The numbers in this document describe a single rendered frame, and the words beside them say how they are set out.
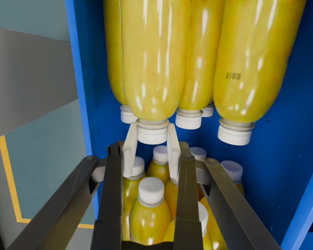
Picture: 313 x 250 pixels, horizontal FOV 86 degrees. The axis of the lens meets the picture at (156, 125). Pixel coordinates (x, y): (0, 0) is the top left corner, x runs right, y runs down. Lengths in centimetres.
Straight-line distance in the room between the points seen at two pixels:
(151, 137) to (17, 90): 56
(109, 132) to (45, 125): 140
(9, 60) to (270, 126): 67
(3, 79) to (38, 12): 96
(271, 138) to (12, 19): 161
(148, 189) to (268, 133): 21
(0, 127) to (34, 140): 115
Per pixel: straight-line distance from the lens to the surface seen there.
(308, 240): 73
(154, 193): 25
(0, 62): 65
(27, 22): 159
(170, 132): 18
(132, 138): 17
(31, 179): 206
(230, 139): 22
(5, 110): 66
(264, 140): 33
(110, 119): 29
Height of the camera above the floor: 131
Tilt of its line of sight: 69 degrees down
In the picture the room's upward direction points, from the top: 179 degrees clockwise
